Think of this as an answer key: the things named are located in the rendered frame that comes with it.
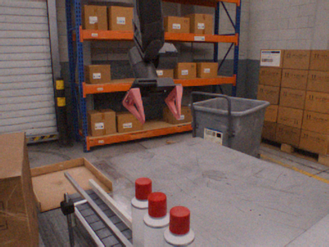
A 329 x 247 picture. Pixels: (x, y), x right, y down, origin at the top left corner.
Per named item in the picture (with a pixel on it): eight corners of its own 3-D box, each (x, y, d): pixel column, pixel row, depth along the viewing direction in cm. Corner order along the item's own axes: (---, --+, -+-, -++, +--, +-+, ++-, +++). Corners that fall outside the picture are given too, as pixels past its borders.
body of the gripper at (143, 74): (175, 83, 67) (165, 59, 70) (137, 85, 62) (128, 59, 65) (164, 97, 73) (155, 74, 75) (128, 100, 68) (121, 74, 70)
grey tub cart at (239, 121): (220, 155, 364) (224, 83, 338) (265, 167, 323) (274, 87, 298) (179, 177, 300) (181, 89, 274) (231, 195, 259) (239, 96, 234)
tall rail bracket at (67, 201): (95, 243, 72) (90, 189, 68) (69, 253, 68) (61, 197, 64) (90, 237, 75) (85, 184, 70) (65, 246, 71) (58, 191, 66)
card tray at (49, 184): (113, 192, 100) (112, 182, 99) (40, 213, 86) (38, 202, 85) (84, 164, 124) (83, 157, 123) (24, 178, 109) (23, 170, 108)
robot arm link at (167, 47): (137, 18, 65) (150, 40, 61) (177, 20, 71) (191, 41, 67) (125, 56, 74) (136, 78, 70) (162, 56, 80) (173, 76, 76)
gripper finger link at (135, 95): (168, 114, 62) (155, 79, 65) (140, 117, 59) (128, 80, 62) (156, 127, 68) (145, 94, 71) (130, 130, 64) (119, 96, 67)
